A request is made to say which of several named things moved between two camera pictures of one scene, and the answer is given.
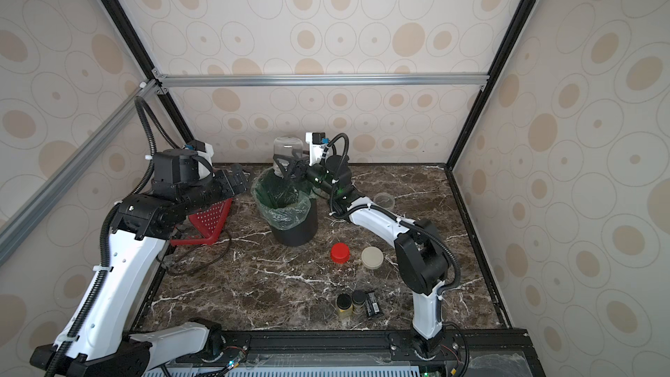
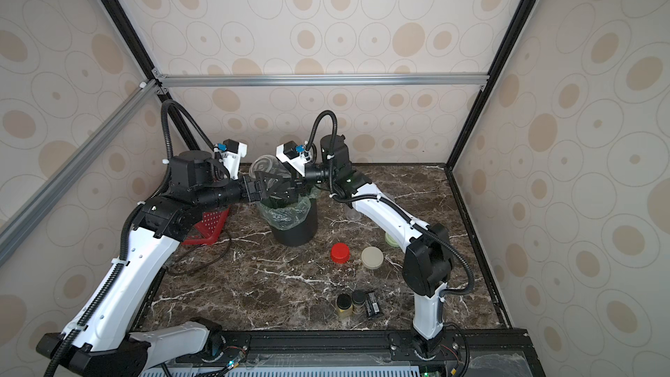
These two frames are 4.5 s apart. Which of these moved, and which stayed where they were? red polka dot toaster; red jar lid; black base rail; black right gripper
Moved: black right gripper
Stayed: red polka dot toaster; black base rail; red jar lid
